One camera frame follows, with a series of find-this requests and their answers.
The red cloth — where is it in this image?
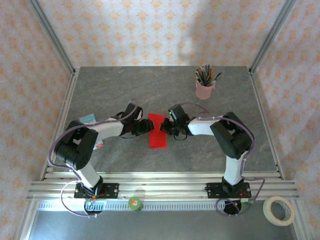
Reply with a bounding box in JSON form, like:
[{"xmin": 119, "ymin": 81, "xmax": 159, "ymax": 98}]
[{"xmin": 147, "ymin": 112, "xmax": 168, "ymax": 150}]

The pink pencil cup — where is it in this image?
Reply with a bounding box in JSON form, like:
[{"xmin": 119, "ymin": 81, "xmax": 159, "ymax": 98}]
[{"xmin": 195, "ymin": 79, "xmax": 216, "ymax": 100}]

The teal card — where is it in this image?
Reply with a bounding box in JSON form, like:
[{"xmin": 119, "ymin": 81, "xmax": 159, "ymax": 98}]
[{"xmin": 79, "ymin": 113, "xmax": 97, "ymax": 124}]

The dark leaning pencil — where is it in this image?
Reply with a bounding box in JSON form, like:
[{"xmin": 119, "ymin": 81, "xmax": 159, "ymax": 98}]
[{"xmin": 208, "ymin": 72, "xmax": 223, "ymax": 85}]

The green round tape roll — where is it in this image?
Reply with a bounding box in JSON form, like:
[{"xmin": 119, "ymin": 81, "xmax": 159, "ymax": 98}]
[{"xmin": 127, "ymin": 196, "xmax": 144, "ymax": 213}]

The white masking tape roll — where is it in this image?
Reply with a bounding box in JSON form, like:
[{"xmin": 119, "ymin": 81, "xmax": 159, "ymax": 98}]
[{"xmin": 262, "ymin": 196, "xmax": 296, "ymax": 227}]

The aluminium rail frame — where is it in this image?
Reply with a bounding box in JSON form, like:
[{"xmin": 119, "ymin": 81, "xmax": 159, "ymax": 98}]
[{"xmin": 26, "ymin": 171, "xmax": 301, "ymax": 202}]

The aluminium side rail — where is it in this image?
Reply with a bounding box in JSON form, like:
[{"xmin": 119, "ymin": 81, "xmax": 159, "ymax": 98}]
[
  {"xmin": 247, "ymin": 67, "xmax": 286, "ymax": 181},
  {"xmin": 39, "ymin": 68, "xmax": 81, "ymax": 181}
]

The grey slotted cable duct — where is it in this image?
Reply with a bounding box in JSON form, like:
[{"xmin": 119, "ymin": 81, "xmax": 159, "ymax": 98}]
[{"xmin": 37, "ymin": 201, "xmax": 226, "ymax": 212}]

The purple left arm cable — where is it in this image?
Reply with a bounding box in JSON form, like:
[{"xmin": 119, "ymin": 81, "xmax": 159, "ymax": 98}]
[{"xmin": 48, "ymin": 98, "xmax": 145, "ymax": 218}]

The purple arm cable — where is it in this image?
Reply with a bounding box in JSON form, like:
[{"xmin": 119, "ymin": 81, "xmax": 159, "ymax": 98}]
[
  {"xmin": 178, "ymin": 102, "xmax": 266, "ymax": 218},
  {"xmin": 48, "ymin": 98, "xmax": 145, "ymax": 218}
]

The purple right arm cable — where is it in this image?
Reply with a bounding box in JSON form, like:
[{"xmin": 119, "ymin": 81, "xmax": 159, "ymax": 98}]
[{"xmin": 178, "ymin": 102, "xmax": 266, "ymax": 218}]

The aluminium corner post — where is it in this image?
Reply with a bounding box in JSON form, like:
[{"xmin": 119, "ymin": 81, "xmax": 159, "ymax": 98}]
[
  {"xmin": 27, "ymin": 0, "xmax": 77, "ymax": 76},
  {"xmin": 248, "ymin": 0, "xmax": 298, "ymax": 75}
]

